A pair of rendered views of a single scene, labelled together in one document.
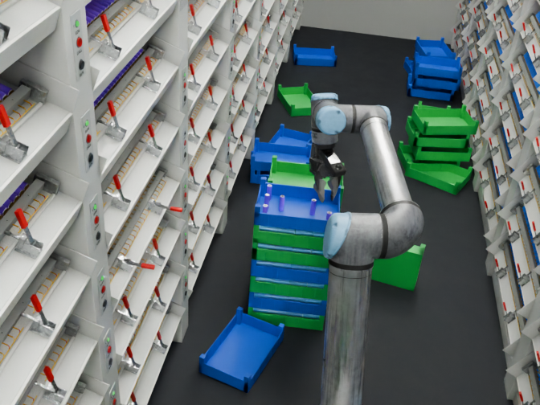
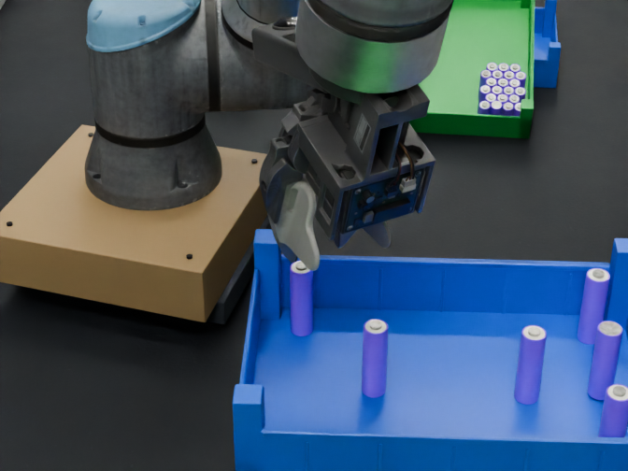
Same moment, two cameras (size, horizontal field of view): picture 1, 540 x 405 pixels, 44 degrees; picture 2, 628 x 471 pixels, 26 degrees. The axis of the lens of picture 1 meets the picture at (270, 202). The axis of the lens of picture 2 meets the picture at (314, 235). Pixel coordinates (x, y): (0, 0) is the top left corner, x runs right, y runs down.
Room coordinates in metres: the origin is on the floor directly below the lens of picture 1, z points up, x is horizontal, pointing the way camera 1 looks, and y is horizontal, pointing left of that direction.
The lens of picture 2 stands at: (2.77, -0.21, 1.18)
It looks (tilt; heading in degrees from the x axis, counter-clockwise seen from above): 36 degrees down; 179
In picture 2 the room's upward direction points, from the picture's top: straight up
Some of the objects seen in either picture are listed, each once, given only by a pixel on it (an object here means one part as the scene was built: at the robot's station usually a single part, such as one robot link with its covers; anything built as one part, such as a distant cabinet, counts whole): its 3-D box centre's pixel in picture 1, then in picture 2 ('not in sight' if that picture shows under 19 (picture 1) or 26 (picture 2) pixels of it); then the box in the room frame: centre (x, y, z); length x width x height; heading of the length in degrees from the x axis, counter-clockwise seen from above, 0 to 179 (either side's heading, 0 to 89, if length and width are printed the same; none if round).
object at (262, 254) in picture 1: (294, 239); not in sight; (2.01, -0.10, 0.36); 0.30 x 0.20 x 0.08; 87
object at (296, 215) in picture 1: (298, 204); (448, 355); (2.01, -0.10, 0.52); 0.30 x 0.20 x 0.08; 87
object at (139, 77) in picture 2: not in sight; (152, 52); (1.17, -0.41, 0.32); 0.17 x 0.15 x 0.18; 95
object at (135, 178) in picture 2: not in sight; (151, 143); (1.18, -0.42, 0.18); 0.19 x 0.19 x 0.10
